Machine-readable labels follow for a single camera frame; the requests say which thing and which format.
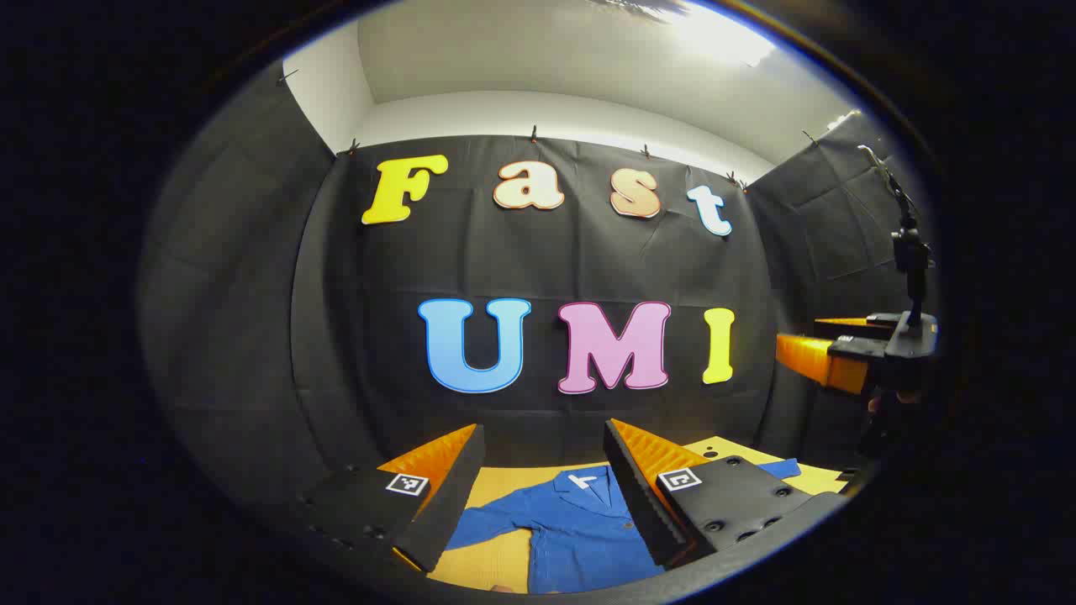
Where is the black backdrop cloth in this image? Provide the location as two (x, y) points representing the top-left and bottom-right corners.
(139, 63), (934, 505)

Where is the blue jacket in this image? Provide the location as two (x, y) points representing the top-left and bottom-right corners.
(446, 458), (801, 595)

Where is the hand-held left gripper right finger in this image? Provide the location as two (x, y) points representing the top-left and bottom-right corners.
(603, 418), (846, 568)

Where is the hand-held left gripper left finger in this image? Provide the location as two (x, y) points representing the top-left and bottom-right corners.
(298, 423), (487, 574)

